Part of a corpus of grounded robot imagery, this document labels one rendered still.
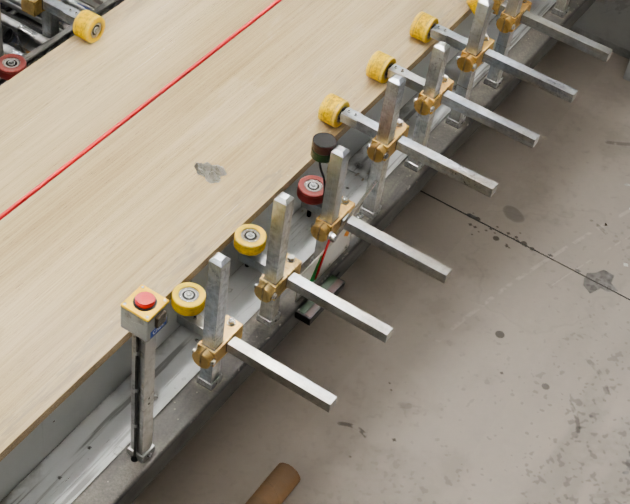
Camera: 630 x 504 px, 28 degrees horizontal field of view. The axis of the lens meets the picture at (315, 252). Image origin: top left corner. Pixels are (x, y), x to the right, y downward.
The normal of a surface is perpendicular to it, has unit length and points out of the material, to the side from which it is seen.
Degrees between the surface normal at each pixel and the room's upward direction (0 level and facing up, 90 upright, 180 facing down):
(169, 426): 0
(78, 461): 0
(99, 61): 0
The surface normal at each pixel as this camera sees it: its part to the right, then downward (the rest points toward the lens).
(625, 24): -0.54, 0.56
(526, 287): 0.11, -0.69
